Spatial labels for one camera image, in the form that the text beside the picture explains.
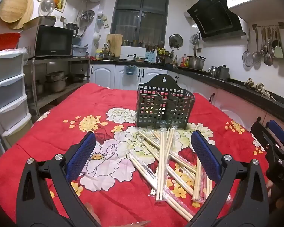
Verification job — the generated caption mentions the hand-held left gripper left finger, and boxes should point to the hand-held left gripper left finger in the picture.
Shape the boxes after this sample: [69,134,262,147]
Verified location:
[15,131,102,227]

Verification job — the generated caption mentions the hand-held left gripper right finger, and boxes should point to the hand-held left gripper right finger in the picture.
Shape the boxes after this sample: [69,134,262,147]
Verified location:
[187,130,269,227]

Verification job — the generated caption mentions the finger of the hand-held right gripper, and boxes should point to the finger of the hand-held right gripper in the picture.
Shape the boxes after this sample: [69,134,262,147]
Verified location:
[266,120,284,148]
[250,117,276,158]

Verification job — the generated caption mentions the pile of wooden chopsticks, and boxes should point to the pile of wooden chopsticks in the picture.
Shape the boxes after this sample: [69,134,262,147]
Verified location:
[126,126,230,221]

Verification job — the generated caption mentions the green plastic utensil basket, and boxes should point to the green plastic utensil basket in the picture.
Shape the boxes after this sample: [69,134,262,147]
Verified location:
[135,74,196,130]

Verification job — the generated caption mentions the person's right hand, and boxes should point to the person's right hand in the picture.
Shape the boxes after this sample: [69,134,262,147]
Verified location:
[267,182,284,210]

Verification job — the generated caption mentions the person's left hand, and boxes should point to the person's left hand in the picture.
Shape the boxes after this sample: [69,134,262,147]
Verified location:
[85,202,102,226]

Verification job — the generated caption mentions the red floral blanket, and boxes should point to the red floral blanket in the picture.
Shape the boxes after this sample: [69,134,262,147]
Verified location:
[0,83,275,227]

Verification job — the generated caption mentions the steel lidded pot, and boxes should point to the steel lidded pot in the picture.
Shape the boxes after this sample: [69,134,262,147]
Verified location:
[216,64,230,81]

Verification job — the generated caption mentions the hanging steel ladle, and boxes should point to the hanging steel ladle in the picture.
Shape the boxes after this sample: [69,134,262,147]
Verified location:
[264,28,274,66]

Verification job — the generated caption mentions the hanging steel skimmer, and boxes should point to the hanging steel skimmer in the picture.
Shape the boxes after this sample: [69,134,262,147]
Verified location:
[251,26,262,68]

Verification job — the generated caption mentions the small steel kettle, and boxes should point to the small steel kettle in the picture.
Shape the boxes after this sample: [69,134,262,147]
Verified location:
[208,65,219,77]

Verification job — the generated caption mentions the hanging pale spatula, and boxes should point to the hanging pale spatula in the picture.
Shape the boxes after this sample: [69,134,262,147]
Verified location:
[274,26,284,59]

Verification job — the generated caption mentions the stacked steel pots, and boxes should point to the stacked steel pots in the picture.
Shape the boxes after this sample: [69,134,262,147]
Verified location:
[45,71,68,93]

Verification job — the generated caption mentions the black frying pan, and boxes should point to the black frying pan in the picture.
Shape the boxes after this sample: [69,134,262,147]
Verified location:
[70,73,91,84]

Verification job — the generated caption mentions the steel stockpot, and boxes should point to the steel stockpot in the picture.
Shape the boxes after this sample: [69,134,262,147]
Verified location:
[187,55,207,70]

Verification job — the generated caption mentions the metal shelf rack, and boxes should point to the metal shelf rack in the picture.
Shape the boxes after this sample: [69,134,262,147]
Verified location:
[24,57,91,119]

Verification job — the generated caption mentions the group of condiment bottles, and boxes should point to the group of condiment bottles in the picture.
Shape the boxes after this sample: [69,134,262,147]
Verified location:
[174,53,189,67]

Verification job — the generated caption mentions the blue plastic bag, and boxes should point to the blue plastic bag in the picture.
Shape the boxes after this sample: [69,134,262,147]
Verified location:
[125,65,137,76]

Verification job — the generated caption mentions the plastic drawer unit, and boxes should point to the plastic drawer unit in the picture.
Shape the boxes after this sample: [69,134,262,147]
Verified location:
[0,48,32,152]

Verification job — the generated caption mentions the blue dish container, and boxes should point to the blue dish container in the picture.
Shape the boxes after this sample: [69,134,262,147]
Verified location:
[72,45,89,57]

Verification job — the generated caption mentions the hanging kitchen tools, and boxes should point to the hanging kitchen tools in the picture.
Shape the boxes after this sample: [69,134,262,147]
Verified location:
[190,33,202,48]

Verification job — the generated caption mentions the blue knife block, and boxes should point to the blue knife block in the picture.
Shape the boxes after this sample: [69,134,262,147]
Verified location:
[145,50,158,63]

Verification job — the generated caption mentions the white countertop appliance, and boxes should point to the white countertop appliance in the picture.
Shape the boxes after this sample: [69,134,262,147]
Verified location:
[120,46,147,61]

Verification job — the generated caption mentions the wooden cutting board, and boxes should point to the wooden cutting board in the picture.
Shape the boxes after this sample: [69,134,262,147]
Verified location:
[106,34,123,58]

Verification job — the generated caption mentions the black microwave oven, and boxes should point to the black microwave oven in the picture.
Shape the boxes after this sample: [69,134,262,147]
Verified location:
[18,24,74,59]

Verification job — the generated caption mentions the hanging dark pot lid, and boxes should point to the hanging dark pot lid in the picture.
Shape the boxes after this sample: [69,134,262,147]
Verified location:
[169,34,183,49]

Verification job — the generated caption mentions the black range hood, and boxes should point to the black range hood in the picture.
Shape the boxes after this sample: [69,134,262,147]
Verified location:
[186,0,246,42]

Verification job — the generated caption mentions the black blender jug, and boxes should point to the black blender jug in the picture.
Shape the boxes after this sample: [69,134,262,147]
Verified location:
[66,22,80,38]

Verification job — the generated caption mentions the row of spice jars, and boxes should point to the row of spice jars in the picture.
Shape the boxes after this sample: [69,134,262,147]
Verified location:
[122,40,165,49]

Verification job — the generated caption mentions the red plastic basin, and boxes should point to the red plastic basin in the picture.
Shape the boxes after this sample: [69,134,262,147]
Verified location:
[0,33,22,54]

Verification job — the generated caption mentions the hanging steel basin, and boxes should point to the hanging steel basin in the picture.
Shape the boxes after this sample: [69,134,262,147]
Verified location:
[80,10,95,26]

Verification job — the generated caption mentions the beige box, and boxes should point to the beige box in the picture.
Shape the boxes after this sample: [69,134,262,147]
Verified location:
[24,16,57,29]

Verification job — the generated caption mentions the dark framed window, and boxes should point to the dark framed window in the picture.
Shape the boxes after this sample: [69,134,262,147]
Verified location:
[110,0,169,46]

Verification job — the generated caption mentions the round wooden board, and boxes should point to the round wooden board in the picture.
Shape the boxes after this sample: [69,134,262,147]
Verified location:
[14,0,35,30]

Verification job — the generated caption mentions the glass pot lid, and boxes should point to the glass pot lid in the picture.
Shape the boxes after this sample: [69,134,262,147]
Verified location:
[38,0,55,17]

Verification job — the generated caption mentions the round bamboo trays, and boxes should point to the round bamboo trays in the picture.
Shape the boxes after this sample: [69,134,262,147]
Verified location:
[0,0,29,24]

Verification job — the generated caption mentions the wall utensil rail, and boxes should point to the wall utensil rail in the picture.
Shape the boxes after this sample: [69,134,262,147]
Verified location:
[252,22,284,29]

